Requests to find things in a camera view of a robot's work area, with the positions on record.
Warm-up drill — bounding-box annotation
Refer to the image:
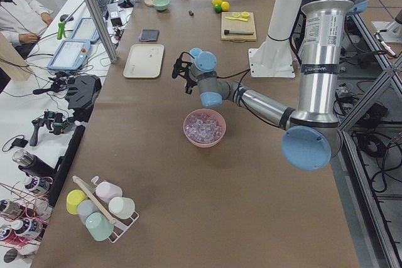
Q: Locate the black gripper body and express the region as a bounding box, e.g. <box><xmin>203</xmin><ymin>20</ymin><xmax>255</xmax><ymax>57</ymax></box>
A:
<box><xmin>171</xmin><ymin>51</ymin><xmax>197</xmax><ymax>89</ymax></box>

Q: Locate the clear ice cubes pile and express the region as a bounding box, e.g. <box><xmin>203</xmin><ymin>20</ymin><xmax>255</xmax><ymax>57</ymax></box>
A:
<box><xmin>184</xmin><ymin>113</ymin><xmax>223</xmax><ymax>144</ymax></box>

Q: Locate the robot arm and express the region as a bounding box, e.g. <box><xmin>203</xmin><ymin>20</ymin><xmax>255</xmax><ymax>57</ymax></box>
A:
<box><xmin>172</xmin><ymin>0</ymin><xmax>368</xmax><ymax>170</ymax></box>

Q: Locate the blue plastic cup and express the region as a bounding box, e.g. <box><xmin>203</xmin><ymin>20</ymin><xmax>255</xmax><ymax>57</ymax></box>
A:
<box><xmin>189</xmin><ymin>48</ymin><xmax>202</xmax><ymax>61</ymax></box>

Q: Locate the pink upturned cup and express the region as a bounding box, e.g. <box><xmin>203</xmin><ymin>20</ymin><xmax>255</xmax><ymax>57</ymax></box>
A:
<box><xmin>95</xmin><ymin>181</ymin><xmax>122</xmax><ymax>203</ymax></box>

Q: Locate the white upturned cup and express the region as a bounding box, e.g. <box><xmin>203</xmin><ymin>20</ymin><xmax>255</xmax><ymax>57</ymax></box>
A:
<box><xmin>108</xmin><ymin>196</ymin><xmax>135</xmax><ymax>219</ymax></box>

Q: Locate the grey upturned cup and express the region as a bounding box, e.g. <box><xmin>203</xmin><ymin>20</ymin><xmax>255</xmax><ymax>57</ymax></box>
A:
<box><xmin>77</xmin><ymin>199</ymin><xmax>98</xmax><ymax>225</ymax></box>

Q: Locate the yellow upturned cup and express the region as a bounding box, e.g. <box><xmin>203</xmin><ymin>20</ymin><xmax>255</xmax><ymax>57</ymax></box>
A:
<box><xmin>66</xmin><ymin>190</ymin><xmax>87</xmax><ymax>215</ymax></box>

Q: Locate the mint upturned cup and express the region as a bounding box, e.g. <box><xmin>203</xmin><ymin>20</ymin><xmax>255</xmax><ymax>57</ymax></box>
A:
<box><xmin>85</xmin><ymin>212</ymin><xmax>114</xmax><ymax>242</ymax></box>

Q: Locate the cream rabbit tray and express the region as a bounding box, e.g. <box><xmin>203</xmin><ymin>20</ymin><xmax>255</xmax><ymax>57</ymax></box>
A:
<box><xmin>123</xmin><ymin>44</ymin><xmax>165</xmax><ymax>78</ymax></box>

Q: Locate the pink bowl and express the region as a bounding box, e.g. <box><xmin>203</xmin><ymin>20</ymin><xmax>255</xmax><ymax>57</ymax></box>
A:
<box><xmin>183</xmin><ymin>108</ymin><xmax>226</xmax><ymax>147</ymax></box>

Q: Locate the grey folded cloth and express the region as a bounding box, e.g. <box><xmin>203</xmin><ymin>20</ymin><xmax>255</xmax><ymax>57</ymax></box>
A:
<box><xmin>139</xmin><ymin>29</ymin><xmax>160</xmax><ymax>42</ymax></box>

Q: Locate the steel muddler black tip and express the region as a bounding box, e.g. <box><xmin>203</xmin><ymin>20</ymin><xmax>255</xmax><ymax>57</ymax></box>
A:
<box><xmin>224</xmin><ymin>29</ymin><xmax>254</xmax><ymax>35</ymax></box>

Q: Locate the mint green bowl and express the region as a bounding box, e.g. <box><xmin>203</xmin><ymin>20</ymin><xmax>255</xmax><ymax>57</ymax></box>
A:
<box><xmin>153</xmin><ymin>0</ymin><xmax>170</xmax><ymax>11</ymax></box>

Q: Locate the wooden cutting board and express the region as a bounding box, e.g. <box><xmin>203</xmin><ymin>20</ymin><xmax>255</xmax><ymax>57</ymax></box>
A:
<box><xmin>221</xmin><ymin>12</ymin><xmax>257</xmax><ymax>42</ymax></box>

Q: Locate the green lime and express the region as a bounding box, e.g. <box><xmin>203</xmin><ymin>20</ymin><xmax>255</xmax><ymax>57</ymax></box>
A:
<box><xmin>214</xmin><ymin>4</ymin><xmax>222</xmax><ymax>14</ymax></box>

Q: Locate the upper whole lemon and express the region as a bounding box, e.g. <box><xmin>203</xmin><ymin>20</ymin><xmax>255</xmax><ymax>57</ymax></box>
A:
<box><xmin>211</xmin><ymin>0</ymin><xmax>223</xmax><ymax>6</ymax></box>

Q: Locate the whole lemon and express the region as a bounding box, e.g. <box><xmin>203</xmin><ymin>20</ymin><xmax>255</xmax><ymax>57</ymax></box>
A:
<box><xmin>211</xmin><ymin>0</ymin><xmax>223</xmax><ymax>6</ymax></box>
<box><xmin>220</xmin><ymin>1</ymin><xmax>231</xmax><ymax>12</ymax></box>

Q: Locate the lower whole lemon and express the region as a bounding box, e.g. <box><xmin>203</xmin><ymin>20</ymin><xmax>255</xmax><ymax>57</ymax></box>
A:
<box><xmin>220</xmin><ymin>1</ymin><xmax>231</xmax><ymax>12</ymax></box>

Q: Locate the yellow plastic knife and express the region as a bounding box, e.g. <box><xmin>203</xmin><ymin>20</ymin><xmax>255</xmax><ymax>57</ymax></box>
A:
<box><xmin>224</xmin><ymin>16</ymin><xmax>249</xmax><ymax>22</ymax></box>

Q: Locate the upper lemon slice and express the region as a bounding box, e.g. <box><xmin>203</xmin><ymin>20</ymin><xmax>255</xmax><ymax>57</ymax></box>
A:
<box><xmin>241</xmin><ymin>11</ymin><xmax>250</xmax><ymax>19</ymax></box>

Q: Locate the far teach pendant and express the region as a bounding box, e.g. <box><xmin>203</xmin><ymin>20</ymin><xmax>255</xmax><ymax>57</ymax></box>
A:
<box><xmin>70</xmin><ymin>18</ymin><xmax>99</xmax><ymax>44</ymax></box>

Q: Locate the teach pendant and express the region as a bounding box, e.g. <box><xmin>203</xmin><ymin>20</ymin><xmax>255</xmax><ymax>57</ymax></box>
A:
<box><xmin>47</xmin><ymin>40</ymin><xmax>91</xmax><ymax>71</ymax></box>
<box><xmin>70</xmin><ymin>18</ymin><xmax>99</xmax><ymax>44</ymax></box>

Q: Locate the black folded stand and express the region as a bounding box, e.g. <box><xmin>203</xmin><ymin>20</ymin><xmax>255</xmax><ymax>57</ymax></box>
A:
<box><xmin>65</xmin><ymin>75</ymin><xmax>102</xmax><ymax>122</ymax></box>

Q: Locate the near teach pendant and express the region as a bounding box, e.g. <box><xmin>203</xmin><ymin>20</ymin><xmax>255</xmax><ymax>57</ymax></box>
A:
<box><xmin>47</xmin><ymin>40</ymin><xmax>91</xmax><ymax>71</ymax></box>

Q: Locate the black hand-held gripper device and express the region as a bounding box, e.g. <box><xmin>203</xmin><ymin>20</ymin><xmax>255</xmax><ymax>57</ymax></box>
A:
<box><xmin>29</xmin><ymin>110</ymin><xmax>75</xmax><ymax>146</ymax></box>

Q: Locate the black long case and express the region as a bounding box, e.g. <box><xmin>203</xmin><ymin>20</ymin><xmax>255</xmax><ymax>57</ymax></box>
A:
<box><xmin>48</xmin><ymin>126</ymin><xmax>86</xmax><ymax>208</ymax></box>

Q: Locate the seated person white shirt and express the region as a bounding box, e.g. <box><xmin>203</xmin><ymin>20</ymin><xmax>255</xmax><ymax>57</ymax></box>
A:
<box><xmin>1</xmin><ymin>0</ymin><xmax>53</xmax><ymax>59</ymax></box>

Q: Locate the black thermos bottle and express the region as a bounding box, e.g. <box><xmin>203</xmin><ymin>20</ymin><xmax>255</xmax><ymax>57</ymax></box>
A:
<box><xmin>12</xmin><ymin>150</ymin><xmax>55</xmax><ymax>177</ymax></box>

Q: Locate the drink bottle white cap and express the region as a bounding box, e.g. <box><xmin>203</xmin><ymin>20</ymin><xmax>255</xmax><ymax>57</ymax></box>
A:
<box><xmin>23</xmin><ymin>176</ymin><xmax>51</xmax><ymax>196</ymax></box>

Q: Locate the aluminium frame post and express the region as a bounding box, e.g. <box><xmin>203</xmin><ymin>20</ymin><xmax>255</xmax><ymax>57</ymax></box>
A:
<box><xmin>84</xmin><ymin>0</ymin><xmax>117</xmax><ymax>63</ymax></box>

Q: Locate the green handled tool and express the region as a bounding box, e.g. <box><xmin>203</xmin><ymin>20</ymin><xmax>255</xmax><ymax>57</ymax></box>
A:
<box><xmin>57</xmin><ymin>21</ymin><xmax>67</xmax><ymax>40</ymax></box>

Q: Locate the white wire cup rack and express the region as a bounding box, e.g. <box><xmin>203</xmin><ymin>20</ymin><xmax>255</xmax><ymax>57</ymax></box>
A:
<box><xmin>72</xmin><ymin>176</ymin><xmax>139</xmax><ymax>244</ymax></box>

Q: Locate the copper wire bottle rack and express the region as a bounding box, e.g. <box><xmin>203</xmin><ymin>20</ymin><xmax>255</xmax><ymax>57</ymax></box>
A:
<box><xmin>1</xmin><ymin>176</ymin><xmax>52</xmax><ymax>246</ymax></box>

